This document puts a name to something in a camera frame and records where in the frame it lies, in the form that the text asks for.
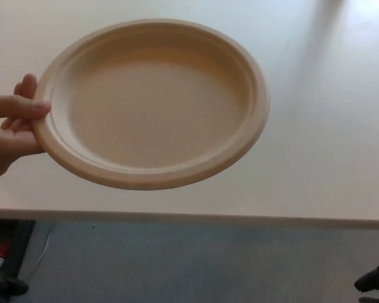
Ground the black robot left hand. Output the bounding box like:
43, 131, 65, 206
0, 276, 30, 297

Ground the person's bare hand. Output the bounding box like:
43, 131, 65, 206
0, 73, 52, 179

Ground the beige round paper plate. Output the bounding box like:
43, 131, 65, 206
31, 18, 272, 191

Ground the small red object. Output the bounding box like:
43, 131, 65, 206
0, 239, 12, 260

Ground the dark bag under table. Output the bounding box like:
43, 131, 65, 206
0, 217, 36, 280

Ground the thin white cable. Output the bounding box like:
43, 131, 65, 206
33, 234, 51, 270

